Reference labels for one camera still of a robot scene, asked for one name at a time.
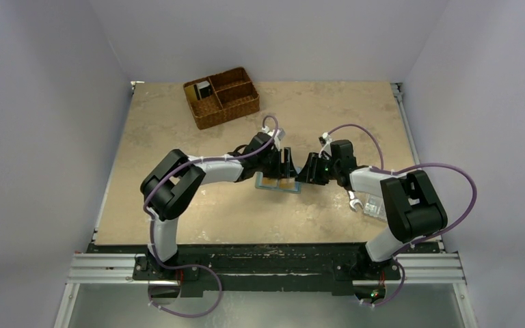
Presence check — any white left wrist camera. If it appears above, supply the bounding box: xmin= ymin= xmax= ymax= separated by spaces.
xmin=261 ymin=126 xmax=286 ymax=150

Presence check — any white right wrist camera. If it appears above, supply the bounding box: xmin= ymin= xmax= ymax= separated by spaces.
xmin=319 ymin=132 xmax=333 ymax=159

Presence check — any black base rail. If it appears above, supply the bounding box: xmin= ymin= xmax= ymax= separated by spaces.
xmin=85 ymin=243 xmax=442 ymax=297

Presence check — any brown woven divided basket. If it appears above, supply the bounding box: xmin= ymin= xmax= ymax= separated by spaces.
xmin=183 ymin=66 xmax=260 ymax=130

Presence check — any silver wrench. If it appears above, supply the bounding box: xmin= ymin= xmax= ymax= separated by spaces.
xmin=347 ymin=191 xmax=364 ymax=212

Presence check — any teal card holder wallet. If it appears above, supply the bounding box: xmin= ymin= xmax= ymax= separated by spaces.
xmin=254 ymin=167 xmax=302 ymax=194

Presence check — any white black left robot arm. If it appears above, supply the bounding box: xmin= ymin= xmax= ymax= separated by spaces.
xmin=140 ymin=128 xmax=285 ymax=279

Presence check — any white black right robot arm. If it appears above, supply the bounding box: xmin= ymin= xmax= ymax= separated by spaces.
xmin=296 ymin=139 xmax=448 ymax=278

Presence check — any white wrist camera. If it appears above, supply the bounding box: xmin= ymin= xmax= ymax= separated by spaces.
xmin=261 ymin=126 xmax=286 ymax=150
xmin=319 ymin=132 xmax=333 ymax=159

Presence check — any aluminium frame rail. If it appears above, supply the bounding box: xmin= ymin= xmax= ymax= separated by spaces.
xmin=53 ymin=252 xmax=139 ymax=328

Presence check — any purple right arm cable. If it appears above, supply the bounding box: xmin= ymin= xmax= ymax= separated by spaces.
xmin=319 ymin=124 xmax=478 ymax=309

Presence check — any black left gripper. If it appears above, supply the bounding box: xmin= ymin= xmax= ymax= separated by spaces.
xmin=256 ymin=148 xmax=297 ymax=180

